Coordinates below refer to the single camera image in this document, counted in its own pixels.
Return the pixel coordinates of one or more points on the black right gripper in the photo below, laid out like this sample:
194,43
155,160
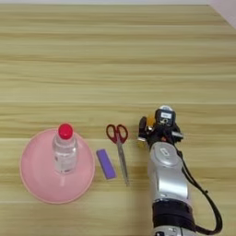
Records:
161,133

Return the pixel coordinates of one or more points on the orange juice bottle white cap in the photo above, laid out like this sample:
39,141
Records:
150,120

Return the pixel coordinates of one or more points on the clear red-capped water bottle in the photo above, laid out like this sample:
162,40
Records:
64,150

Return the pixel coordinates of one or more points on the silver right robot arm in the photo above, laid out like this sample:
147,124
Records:
167,178

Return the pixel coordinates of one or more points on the purple rectangular block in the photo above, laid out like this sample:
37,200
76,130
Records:
106,164

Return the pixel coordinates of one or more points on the pink round plate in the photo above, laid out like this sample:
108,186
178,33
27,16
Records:
37,178

